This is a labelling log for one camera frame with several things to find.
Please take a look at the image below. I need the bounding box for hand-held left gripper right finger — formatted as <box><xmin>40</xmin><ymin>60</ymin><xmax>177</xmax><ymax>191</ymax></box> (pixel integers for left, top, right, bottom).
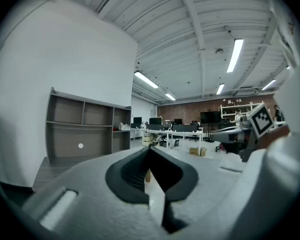
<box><xmin>148</xmin><ymin>146</ymin><xmax>199</xmax><ymax>203</ymax></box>

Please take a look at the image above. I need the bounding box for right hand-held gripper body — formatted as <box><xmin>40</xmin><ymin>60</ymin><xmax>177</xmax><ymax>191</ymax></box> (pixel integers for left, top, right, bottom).
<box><xmin>210</xmin><ymin>103</ymin><xmax>276</xmax><ymax>163</ymax></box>

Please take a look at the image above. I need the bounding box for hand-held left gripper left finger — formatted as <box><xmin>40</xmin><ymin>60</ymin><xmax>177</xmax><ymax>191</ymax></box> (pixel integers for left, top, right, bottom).
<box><xmin>105</xmin><ymin>147</ymin><xmax>151</xmax><ymax>205</ymax></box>

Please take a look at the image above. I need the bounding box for grey wooden shelf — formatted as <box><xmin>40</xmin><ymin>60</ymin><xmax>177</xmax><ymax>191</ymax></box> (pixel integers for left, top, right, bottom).
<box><xmin>45</xmin><ymin>86</ymin><xmax>132</xmax><ymax>164</ymax></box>

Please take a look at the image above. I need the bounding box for person's right forearm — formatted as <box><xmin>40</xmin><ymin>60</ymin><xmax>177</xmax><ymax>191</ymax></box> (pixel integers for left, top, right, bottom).
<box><xmin>256</xmin><ymin>124</ymin><xmax>290</xmax><ymax>150</ymax></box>

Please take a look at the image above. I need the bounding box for ceiling air conditioner unit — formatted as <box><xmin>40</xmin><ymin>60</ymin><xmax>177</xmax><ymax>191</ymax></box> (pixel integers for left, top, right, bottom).
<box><xmin>233</xmin><ymin>86</ymin><xmax>260</xmax><ymax>97</ymax></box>

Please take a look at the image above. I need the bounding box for black office chair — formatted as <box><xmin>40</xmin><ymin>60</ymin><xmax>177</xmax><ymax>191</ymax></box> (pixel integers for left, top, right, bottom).
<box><xmin>157</xmin><ymin>133</ymin><xmax>168</xmax><ymax>147</ymax></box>

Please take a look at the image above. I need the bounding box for long white office desk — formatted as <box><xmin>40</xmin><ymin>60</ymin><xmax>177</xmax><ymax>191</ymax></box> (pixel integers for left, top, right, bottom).
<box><xmin>130</xmin><ymin>127</ymin><xmax>204</xmax><ymax>149</ymax></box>

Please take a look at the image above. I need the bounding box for large black television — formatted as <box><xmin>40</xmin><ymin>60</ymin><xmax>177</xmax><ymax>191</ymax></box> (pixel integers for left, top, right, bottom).
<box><xmin>200</xmin><ymin>111</ymin><xmax>222</xmax><ymax>125</ymax></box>

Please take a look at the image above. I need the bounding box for person's white shirt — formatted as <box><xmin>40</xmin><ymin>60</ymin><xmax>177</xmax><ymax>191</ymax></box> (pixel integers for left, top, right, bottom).
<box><xmin>236</xmin><ymin>0</ymin><xmax>300</xmax><ymax>240</ymax></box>

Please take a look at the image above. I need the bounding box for white wall rack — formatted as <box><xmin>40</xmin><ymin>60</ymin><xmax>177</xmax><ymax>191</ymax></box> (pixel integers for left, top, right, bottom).
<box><xmin>219</xmin><ymin>100</ymin><xmax>265</xmax><ymax>118</ymax></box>

